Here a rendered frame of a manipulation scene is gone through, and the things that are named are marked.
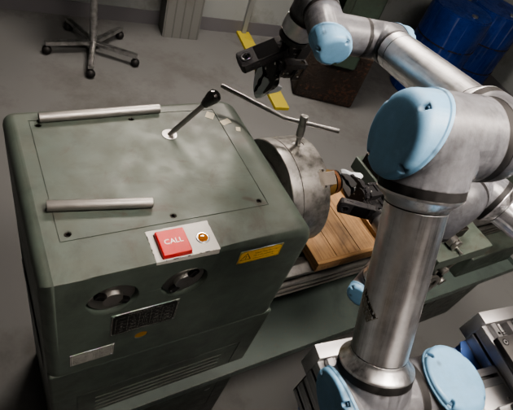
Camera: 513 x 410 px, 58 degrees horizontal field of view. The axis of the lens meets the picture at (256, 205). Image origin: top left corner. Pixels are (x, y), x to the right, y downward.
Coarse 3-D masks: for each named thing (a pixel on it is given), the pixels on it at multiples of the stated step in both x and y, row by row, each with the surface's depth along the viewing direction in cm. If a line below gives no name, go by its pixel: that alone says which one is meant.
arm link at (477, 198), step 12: (468, 192) 103; (480, 192) 104; (468, 204) 103; (480, 204) 104; (456, 216) 104; (468, 216) 104; (456, 228) 105; (444, 240) 108; (360, 276) 131; (348, 288) 132; (360, 288) 129; (360, 300) 131
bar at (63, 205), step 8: (48, 200) 87; (56, 200) 88; (64, 200) 88; (72, 200) 89; (80, 200) 89; (88, 200) 90; (96, 200) 90; (104, 200) 91; (112, 200) 92; (120, 200) 92; (128, 200) 93; (136, 200) 93; (144, 200) 94; (152, 200) 94; (48, 208) 87; (56, 208) 88; (64, 208) 88; (72, 208) 89; (80, 208) 89; (88, 208) 90; (96, 208) 91; (104, 208) 91; (112, 208) 92; (120, 208) 93
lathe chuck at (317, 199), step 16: (288, 144) 126; (304, 144) 128; (304, 160) 124; (320, 160) 126; (304, 176) 122; (304, 192) 121; (320, 192) 124; (304, 208) 122; (320, 208) 125; (320, 224) 129
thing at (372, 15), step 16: (352, 0) 319; (368, 0) 314; (384, 0) 314; (368, 16) 322; (320, 64) 356; (336, 64) 348; (352, 64) 348; (368, 64) 357; (304, 80) 366; (320, 80) 366; (336, 80) 366; (352, 80) 366; (304, 96) 378; (320, 96) 377; (336, 96) 378; (352, 96) 378
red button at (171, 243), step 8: (160, 232) 91; (168, 232) 91; (176, 232) 92; (184, 232) 92; (160, 240) 90; (168, 240) 90; (176, 240) 91; (184, 240) 91; (160, 248) 88; (168, 248) 89; (176, 248) 89; (184, 248) 90; (168, 256) 88; (176, 256) 89
